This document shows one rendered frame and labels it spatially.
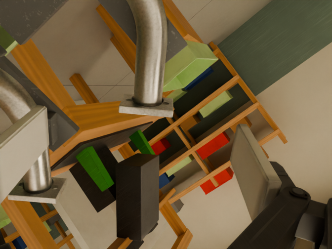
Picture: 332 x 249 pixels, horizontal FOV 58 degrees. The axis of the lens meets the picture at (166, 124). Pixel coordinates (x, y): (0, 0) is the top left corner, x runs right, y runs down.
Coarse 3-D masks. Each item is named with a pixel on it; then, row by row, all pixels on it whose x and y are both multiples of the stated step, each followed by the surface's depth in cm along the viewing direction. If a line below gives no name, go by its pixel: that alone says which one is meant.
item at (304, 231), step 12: (276, 168) 17; (288, 180) 16; (312, 204) 14; (324, 204) 14; (312, 216) 13; (324, 216) 13; (300, 228) 14; (312, 228) 13; (324, 228) 13; (312, 240) 14
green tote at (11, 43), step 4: (0, 28) 45; (0, 32) 45; (4, 32) 45; (0, 36) 45; (4, 36) 45; (8, 36) 44; (0, 40) 45; (4, 40) 45; (8, 40) 45; (12, 40) 44; (0, 44) 45; (4, 44) 45; (8, 44) 45; (12, 44) 45; (16, 44) 45; (4, 48) 45; (8, 48) 45; (12, 48) 46; (8, 52) 46
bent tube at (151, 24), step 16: (128, 0) 27; (144, 0) 26; (160, 0) 27; (144, 16) 27; (160, 16) 27; (144, 32) 28; (160, 32) 28; (144, 48) 28; (160, 48) 28; (144, 64) 29; (160, 64) 29; (144, 80) 29; (160, 80) 30; (128, 96) 33; (144, 96) 30; (160, 96) 31; (128, 112) 30; (144, 112) 30; (160, 112) 30
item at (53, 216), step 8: (48, 208) 653; (48, 216) 581; (56, 216) 609; (48, 224) 592; (56, 224) 646; (16, 232) 510; (64, 232) 648; (8, 240) 491; (16, 240) 510; (64, 240) 577; (16, 248) 512; (24, 248) 546; (72, 248) 640
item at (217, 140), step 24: (216, 48) 528; (168, 96) 577; (216, 96) 542; (168, 120) 576; (192, 120) 568; (240, 120) 540; (168, 144) 622; (216, 144) 558; (168, 168) 588; (216, 168) 556
